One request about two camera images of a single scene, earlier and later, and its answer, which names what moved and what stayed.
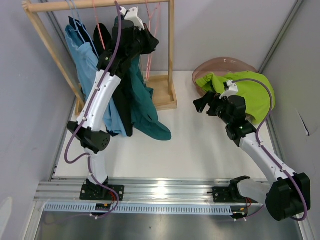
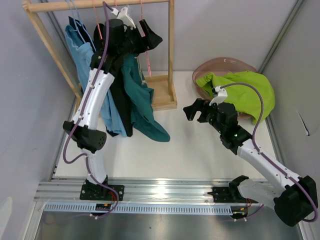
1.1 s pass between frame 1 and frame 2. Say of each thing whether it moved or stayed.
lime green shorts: stayed
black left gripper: stayed
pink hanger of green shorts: moved
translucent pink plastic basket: stayed
